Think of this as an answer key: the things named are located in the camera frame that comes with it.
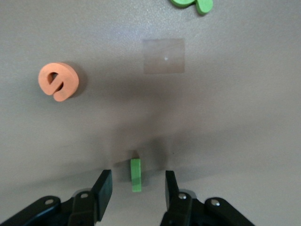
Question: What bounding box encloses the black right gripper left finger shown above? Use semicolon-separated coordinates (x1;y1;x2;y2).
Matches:
68;169;113;226

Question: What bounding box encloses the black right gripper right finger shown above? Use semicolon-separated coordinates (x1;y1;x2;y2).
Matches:
161;170;203;226

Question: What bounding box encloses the green foam letter l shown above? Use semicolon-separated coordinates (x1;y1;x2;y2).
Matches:
130;158;143;193

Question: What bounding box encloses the orange foam letter e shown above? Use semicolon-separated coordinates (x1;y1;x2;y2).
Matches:
38;62;80;103

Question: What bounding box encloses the green foam letter b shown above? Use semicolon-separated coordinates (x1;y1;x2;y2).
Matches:
169;0;214;16

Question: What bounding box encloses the brown tape patch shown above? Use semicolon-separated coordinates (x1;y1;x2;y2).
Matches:
143;38;186;75

